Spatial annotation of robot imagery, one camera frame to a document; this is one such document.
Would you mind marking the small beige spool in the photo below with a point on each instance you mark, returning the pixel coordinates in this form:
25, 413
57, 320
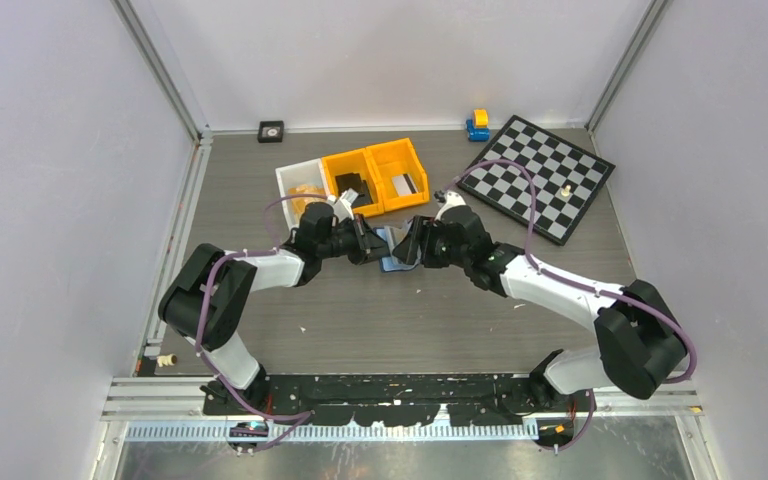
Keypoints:
168, 360

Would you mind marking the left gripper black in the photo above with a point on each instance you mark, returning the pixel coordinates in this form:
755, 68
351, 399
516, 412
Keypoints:
368, 245

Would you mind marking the small black square device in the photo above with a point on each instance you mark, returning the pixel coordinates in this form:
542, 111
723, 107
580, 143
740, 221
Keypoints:
270, 131

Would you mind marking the orange plastic bin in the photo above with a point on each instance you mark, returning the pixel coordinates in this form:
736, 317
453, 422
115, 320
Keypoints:
397, 157
355, 170

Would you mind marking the tan items in white bin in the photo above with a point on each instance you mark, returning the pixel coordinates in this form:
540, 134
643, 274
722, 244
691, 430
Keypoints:
303, 195

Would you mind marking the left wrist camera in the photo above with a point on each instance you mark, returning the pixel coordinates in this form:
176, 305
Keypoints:
342, 204

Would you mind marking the orange plastic bin left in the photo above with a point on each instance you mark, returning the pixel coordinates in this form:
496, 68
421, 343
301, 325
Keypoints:
355, 170

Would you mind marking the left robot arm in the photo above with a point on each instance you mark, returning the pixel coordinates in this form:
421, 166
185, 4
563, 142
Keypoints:
205, 301

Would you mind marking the black object in bin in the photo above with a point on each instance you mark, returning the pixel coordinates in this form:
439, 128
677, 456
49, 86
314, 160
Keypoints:
356, 182

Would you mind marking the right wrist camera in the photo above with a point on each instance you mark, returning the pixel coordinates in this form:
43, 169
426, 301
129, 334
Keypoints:
447, 200

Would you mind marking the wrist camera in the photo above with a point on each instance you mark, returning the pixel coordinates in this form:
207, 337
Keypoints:
342, 204
447, 200

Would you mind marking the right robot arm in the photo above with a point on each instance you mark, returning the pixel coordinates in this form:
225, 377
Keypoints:
637, 345

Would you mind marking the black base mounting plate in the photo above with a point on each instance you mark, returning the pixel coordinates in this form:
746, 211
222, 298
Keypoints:
395, 400

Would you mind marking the card in orange bin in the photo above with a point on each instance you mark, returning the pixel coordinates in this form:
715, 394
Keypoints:
404, 185

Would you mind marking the white plastic bin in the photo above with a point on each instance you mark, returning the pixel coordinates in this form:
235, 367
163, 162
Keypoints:
303, 177

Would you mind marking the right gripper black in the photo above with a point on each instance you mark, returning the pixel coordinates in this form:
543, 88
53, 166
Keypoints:
430, 229

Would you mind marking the orange plastic bin right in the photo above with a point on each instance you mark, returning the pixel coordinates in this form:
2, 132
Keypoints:
397, 157

